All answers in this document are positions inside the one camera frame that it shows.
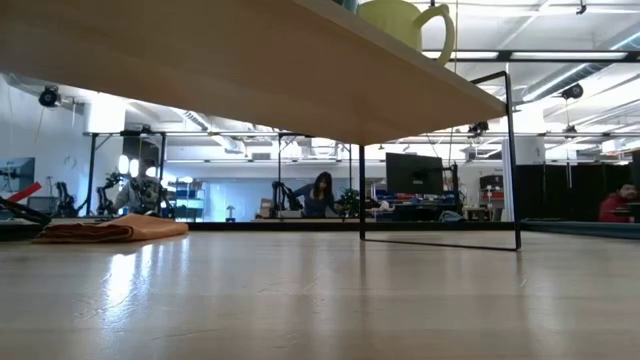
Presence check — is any green potted plant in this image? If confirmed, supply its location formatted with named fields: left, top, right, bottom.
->
left=338, top=187, right=361, bottom=217

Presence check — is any folded orange cloth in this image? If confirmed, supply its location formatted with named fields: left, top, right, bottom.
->
left=32, top=213, right=190, bottom=245

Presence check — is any black partition panel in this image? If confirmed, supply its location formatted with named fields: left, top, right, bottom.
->
left=514, top=163, right=634, bottom=221

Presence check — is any black metal workstation frame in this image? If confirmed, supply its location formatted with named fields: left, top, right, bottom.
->
left=82, top=129, right=169, bottom=217

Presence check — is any black slanted bar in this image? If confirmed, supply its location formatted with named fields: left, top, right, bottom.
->
left=0, top=197, right=52, bottom=227

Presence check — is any wall-mounted screen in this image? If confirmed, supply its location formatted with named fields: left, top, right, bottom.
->
left=0, top=157, right=36, bottom=194

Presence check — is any light wooden shelf board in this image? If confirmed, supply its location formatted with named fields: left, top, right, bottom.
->
left=0, top=0, right=507, bottom=147

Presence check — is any person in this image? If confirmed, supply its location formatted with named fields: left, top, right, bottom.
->
left=292, top=171, right=346, bottom=219
left=598, top=183, right=640, bottom=224
left=112, top=169, right=162, bottom=216

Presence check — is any black computer monitor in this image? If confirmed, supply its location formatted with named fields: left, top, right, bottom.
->
left=385, top=152, right=445, bottom=196

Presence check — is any black metal shelf leg frame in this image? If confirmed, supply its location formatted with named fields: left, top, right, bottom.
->
left=357, top=71, right=522, bottom=253

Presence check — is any black ceiling cable reel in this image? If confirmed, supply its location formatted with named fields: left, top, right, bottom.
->
left=560, top=82, right=585, bottom=101
left=38, top=85, right=61, bottom=108

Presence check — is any red stick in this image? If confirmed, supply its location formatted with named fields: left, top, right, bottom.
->
left=7, top=182, right=43, bottom=204

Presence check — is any pale yellow-green ceramic mug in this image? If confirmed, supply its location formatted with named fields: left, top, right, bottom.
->
left=357, top=0, right=456, bottom=67

